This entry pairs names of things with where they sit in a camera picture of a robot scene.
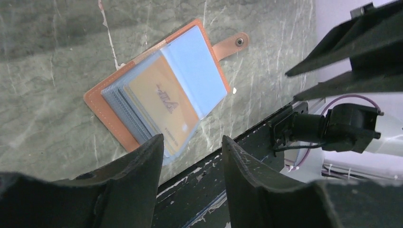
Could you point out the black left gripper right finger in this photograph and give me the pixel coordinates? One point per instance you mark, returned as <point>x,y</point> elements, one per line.
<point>260,197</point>

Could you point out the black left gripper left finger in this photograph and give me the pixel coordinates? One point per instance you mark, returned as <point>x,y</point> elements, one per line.
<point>121,194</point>

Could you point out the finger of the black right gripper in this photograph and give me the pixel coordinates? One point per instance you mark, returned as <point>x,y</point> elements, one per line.
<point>372,41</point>
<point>386,79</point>

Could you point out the orange credit card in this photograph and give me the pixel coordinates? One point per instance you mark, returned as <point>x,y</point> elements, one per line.
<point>158,95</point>

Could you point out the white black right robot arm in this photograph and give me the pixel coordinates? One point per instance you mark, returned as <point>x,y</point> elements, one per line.
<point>340,128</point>

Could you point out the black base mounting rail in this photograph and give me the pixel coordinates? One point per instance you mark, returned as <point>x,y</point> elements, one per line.
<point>196,197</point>

